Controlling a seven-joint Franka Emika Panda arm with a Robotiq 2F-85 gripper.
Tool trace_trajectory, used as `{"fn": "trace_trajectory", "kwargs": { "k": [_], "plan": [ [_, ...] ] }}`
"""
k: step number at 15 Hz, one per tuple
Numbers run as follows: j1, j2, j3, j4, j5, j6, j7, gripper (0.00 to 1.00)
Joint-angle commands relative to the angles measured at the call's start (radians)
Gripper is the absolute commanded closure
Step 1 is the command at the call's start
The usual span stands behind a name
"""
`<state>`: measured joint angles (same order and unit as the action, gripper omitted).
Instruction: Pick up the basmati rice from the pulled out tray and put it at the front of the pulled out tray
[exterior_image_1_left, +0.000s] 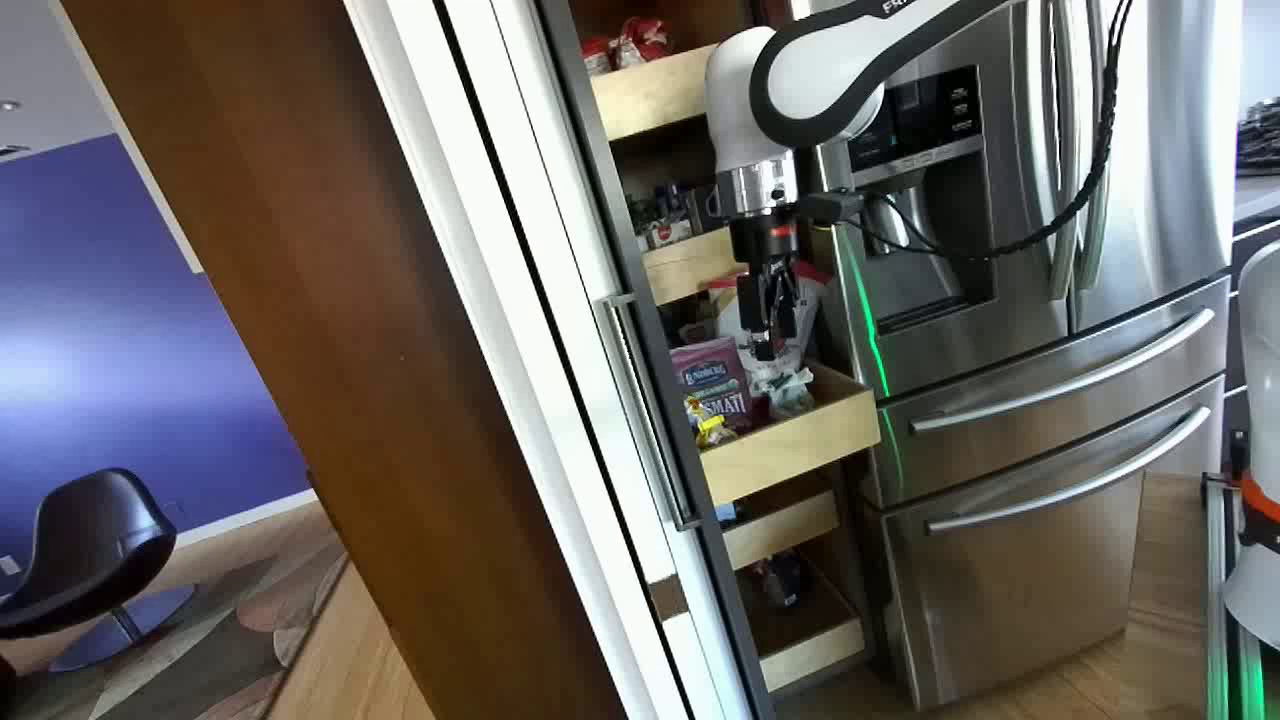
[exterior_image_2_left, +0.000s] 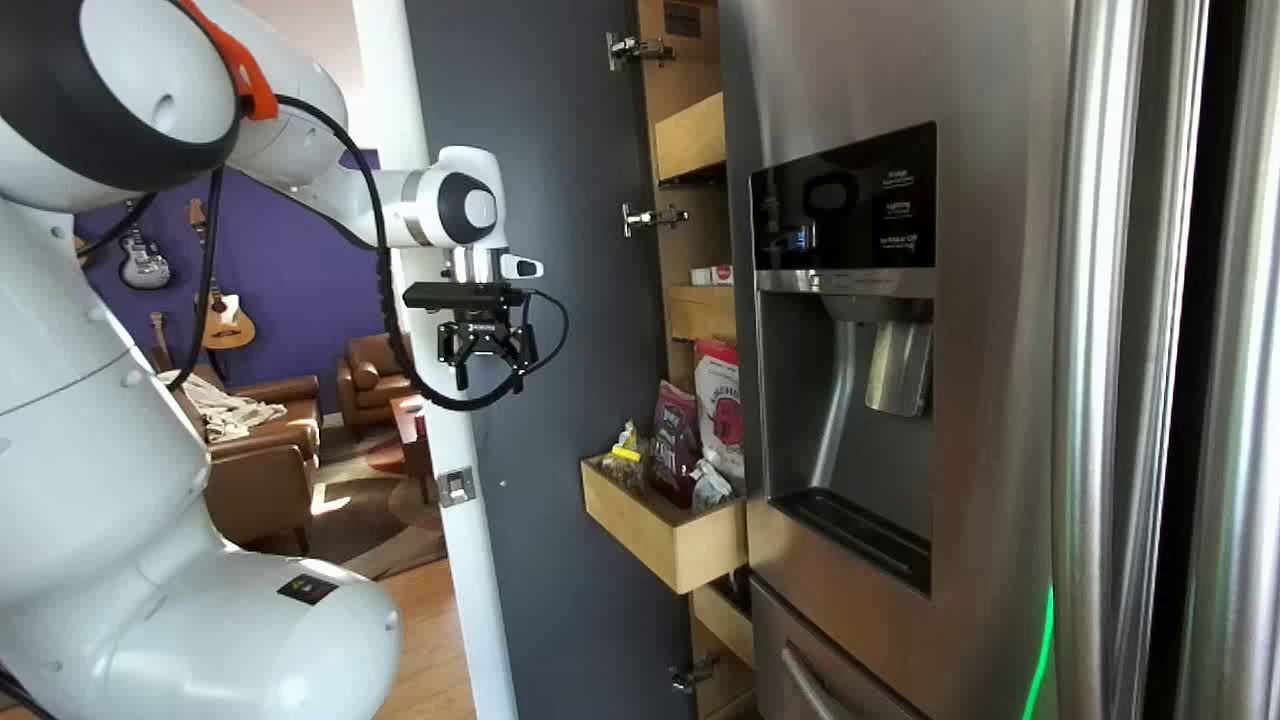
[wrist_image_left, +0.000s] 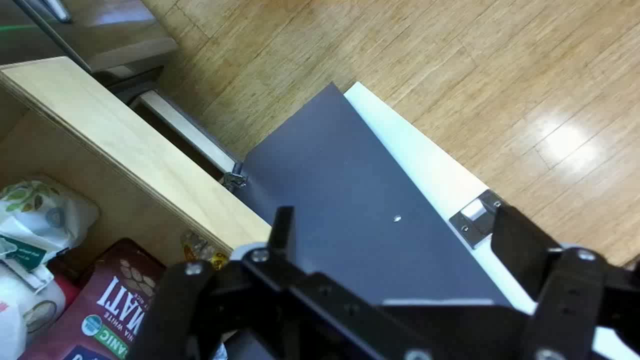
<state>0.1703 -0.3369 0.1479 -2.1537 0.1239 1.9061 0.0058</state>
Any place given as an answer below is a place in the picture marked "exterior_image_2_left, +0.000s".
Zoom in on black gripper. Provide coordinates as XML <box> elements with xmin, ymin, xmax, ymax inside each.
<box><xmin>437</xmin><ymin>312</ymin><xmax>537</xmax><ymax>392</ymax></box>

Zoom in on maroon basmati rice bag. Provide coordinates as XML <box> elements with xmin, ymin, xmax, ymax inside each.
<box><xmin>646</xmin><ymin>380</ymin><xmax>701</xmax><ymax>510</ymax></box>

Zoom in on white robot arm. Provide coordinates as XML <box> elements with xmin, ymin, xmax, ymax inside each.
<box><xmin>0</xmin><ymin>0</ymin><xmax>530</xmax><ymax>720</ymax></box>

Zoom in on white Kokuho Rose rice bag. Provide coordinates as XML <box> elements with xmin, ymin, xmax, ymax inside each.
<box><xmin>690</xmin><ymin>341</ymin><xmax>745</xmax><ymax>481</ymax></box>

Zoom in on pulled out wooden tray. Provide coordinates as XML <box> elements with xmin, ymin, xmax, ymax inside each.
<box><xmin>581</xmin><ymin>460</ymin><xmax>745</xmax><ymax>597</ymax></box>

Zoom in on brown leather armchair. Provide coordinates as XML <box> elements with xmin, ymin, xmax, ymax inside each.
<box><xmin>334</xmin><ymin>336</ymin><xmax>412</xmax><ymax>427</ymax></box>

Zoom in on clear bag with yellow clip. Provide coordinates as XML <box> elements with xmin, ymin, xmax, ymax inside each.
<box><xmin>605</xmin><ymin>425</ymin><xmax>642</xmax><ymax>474</ymax></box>

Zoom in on brown leather sofa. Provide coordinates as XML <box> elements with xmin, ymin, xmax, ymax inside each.
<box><xmin>174</xmin><ymin>375</ymin><xmax>323</xmax><ymax>552</ymax></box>

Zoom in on dark grey pantry door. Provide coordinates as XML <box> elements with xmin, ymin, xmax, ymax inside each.
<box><xmin>406</xmin><ymin>0</ymin><xmax>690</xmax><ymax>720</ymax></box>

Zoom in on wooden pantry shelves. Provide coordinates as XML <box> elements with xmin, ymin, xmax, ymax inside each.
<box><xmin>626</xmin><ymin>0</ymin><xmax>757</xmax><ymax>720</ymax></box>

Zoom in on stainless steel refrigerator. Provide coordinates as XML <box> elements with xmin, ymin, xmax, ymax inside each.
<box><xmin>725</xmin><ymin>0</ymin><xmax>1280</xmax><ymax>720</ymax></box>

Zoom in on acoustic guitar on wall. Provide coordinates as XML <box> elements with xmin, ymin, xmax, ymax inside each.
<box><xmin>188</xmin><ymin>199</ymin><xmax>257</xmax><ymax>353</ymax></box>

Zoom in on white door frame post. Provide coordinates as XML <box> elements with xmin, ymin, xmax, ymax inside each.
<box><xmin>353</xmin><ymin>0</ymin><xmax>521</xmax><ymax>720</ymax></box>

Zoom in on grey electric guitar on wall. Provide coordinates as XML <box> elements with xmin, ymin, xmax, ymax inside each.
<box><xmin>119</xmin><ymin>233</ymin><xmax>172</xmax><ymax>292</ymax></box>

